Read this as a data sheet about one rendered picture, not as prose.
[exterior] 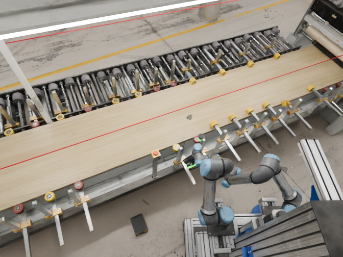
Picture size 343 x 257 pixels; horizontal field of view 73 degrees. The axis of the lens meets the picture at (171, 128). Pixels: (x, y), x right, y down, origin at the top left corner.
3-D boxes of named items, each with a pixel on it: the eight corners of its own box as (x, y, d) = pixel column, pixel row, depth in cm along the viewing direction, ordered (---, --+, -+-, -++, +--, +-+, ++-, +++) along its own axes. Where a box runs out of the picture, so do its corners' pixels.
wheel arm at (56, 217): (65, 245, 192) (64, 243, 189) (61, 247, 191) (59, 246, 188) (55, 197, 213) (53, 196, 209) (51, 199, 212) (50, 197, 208)
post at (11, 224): (31, 232, 209) (3, 221, 169) (27, 234, 208) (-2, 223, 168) (30, 228, 211) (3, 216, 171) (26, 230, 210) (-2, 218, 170)
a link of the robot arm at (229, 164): (240, 158, 156) (217, 151, 204) (224, 159, 154) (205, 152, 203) (241, 175, 156) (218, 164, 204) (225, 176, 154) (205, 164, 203)
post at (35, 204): (57, 219, 211) (36, 204, 171) (53, 220, 210) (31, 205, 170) (56, 215, 213) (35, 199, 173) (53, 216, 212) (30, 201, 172)
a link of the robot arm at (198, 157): (209, 163, 193) (206, 151, 199) (196, 163, 191) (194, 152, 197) (207, 166, 199) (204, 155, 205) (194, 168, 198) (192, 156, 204)
